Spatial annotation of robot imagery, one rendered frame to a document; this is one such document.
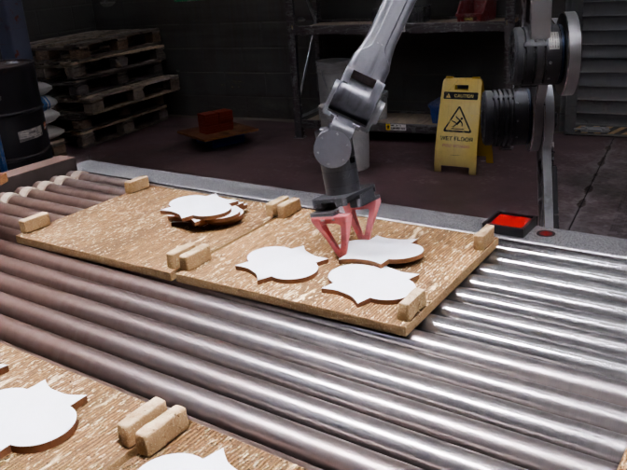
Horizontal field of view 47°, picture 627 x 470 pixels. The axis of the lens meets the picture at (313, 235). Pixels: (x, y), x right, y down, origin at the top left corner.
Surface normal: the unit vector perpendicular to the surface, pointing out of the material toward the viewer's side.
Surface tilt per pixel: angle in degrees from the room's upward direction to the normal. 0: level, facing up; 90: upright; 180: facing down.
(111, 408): 0
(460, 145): 78
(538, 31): 90
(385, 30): 68
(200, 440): 0
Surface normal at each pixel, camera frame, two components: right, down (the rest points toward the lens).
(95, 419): -0.07, -0.93
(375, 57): 0.06, -0.03
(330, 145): -0.06, 0.22
